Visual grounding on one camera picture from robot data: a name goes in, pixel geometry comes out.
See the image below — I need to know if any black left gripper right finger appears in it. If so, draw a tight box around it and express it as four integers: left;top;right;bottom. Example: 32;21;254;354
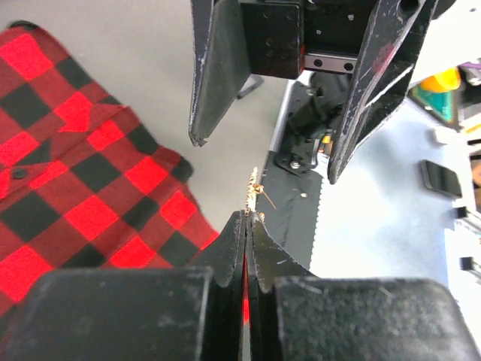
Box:
247;213;480;360

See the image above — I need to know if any yellow green object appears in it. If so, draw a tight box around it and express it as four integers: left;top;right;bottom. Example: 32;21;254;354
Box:
408;67;461;129

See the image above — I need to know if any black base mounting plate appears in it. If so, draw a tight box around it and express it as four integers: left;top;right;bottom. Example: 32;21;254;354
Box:
256;80;322;268

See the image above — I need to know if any gold leaf brooch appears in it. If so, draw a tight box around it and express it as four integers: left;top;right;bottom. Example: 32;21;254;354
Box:
245;167;276;216

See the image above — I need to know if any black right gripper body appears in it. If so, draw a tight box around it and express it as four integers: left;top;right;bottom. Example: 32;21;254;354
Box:
240;1;376;77

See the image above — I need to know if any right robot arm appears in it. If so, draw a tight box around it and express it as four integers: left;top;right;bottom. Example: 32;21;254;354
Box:
189;1;437;183

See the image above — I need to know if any red black plaid shirt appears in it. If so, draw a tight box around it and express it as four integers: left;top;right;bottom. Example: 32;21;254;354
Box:
1;21;217;328

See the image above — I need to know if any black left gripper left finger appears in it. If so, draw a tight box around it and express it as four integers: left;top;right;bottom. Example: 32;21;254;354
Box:
1;211;246;360

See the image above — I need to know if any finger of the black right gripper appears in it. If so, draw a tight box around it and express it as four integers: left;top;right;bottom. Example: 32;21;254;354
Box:
328;1;437;184
189;0;251;147

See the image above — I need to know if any black smartphone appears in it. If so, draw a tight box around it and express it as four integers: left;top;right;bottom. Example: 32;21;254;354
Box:
420;159;462;199

